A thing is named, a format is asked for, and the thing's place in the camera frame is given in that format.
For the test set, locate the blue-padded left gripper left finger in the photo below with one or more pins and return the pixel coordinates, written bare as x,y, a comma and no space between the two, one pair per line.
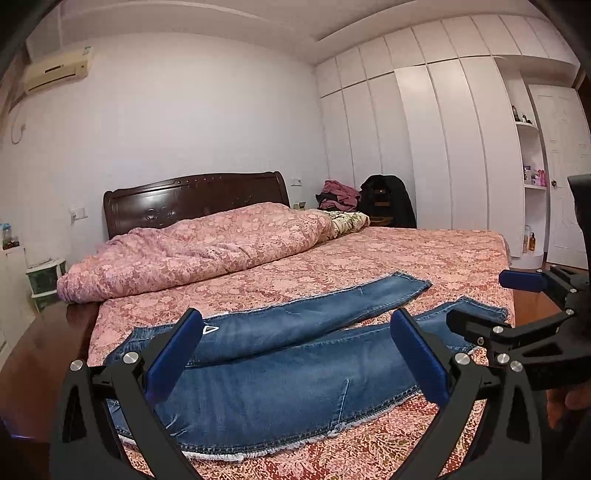
85,443

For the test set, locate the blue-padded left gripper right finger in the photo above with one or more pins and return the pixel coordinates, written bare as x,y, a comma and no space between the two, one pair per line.
507,444

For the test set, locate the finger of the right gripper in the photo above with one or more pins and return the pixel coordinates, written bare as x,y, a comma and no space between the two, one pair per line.
480,331
534,282

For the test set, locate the blue denim jeans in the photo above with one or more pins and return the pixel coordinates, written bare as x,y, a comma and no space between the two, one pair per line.
279,377

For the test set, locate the person's hand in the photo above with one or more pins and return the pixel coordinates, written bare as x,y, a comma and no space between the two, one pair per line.
561,401

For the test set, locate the white corner shelf unit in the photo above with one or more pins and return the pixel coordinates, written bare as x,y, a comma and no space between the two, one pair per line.
536,198

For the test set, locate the pink bottles on shelf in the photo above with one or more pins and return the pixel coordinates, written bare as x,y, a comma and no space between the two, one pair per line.
534,177

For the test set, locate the white left side cabinet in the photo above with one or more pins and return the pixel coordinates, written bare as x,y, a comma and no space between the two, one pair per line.
17,311

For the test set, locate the white door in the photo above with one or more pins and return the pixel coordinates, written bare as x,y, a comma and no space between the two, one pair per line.
565,135

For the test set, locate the black jacket on chair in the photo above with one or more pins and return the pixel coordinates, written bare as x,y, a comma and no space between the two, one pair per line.
384,198

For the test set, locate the floral yellow pillow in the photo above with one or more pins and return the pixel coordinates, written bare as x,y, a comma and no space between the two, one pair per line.
344,223

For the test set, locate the maroon clothes pile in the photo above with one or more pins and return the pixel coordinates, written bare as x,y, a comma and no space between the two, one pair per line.
336,196

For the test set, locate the white built-in wardrobe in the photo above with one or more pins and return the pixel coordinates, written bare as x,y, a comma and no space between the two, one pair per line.
429,104

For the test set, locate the pink folded quilt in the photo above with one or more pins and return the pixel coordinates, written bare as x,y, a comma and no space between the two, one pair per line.
149,260

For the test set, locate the dark wooden headboard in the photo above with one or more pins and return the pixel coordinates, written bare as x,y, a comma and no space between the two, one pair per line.
161,204

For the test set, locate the white wall socket left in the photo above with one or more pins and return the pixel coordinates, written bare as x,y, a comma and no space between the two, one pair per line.
78,214

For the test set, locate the white wall air conditioner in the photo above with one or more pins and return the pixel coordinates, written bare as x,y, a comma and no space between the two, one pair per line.
56,70

